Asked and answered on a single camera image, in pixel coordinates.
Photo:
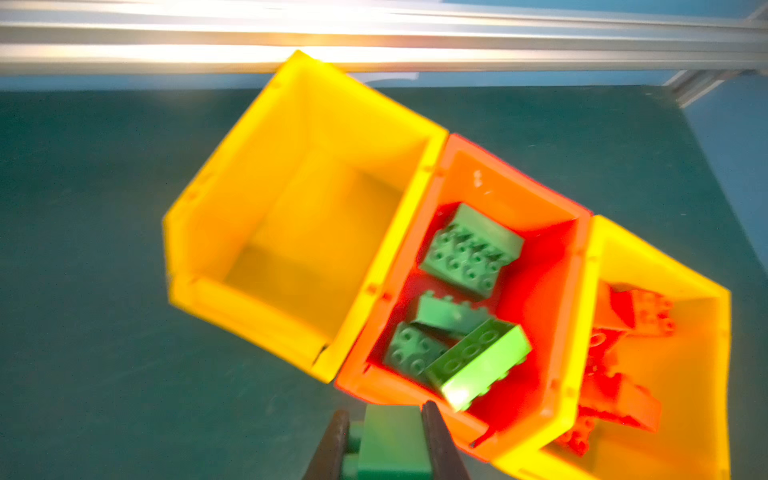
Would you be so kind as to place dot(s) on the yellow bin far left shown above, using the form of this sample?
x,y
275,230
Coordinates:
x,y
286,234

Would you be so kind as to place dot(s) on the aluminium right corner post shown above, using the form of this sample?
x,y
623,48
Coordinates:
x,y
688,86

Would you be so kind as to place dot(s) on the yellow bin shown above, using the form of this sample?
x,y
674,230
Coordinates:
x,y
286,234
686,371

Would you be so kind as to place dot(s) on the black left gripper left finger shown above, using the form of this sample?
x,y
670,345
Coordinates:
x,y
326,463

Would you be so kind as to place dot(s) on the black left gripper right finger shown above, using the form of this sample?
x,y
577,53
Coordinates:
x,y
446,461

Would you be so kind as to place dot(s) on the red middle bin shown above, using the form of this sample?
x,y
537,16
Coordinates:
x,y
536,402

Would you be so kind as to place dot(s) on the green lego brick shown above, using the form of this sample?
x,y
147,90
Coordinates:
x,y
411,351
467,370
470,252
388,443
443,314

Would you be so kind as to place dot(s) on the yellow bin near right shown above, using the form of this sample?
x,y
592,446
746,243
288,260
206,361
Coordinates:
x,y
686,371

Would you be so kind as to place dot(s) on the aluminium back frame rail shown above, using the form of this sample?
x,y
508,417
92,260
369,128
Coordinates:
x,y
201,37

